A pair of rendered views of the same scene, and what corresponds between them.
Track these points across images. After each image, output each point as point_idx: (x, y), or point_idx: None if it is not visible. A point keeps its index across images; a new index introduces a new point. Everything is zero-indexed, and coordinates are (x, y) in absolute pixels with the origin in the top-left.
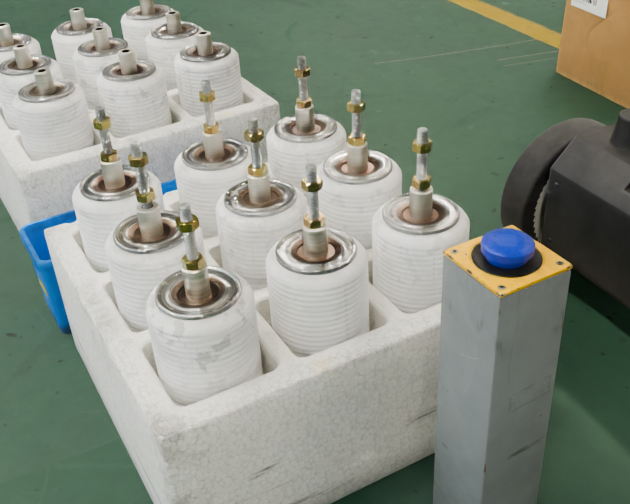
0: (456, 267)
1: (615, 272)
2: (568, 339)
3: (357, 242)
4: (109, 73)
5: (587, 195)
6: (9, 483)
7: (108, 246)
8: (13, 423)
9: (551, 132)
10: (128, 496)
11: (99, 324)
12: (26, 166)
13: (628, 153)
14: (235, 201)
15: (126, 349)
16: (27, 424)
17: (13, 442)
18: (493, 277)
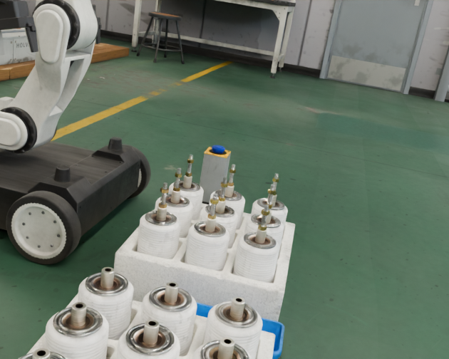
0: (227, 157)
1: (97, 213)
2: (106, 247)
3: (214, 191)
4: (185, 302)
5: (89, 197)
6: (323, 326)
7: (282, 226)
8: (313, 345)
9: (54, 200)
10: (286, 300)
11: (289, 249)
12: (266, 336)
13: (73, 179)
14: (229, 212)
15: (287, 240)
16: (308, 340)
17: (316, 338)
18: (226, 152)
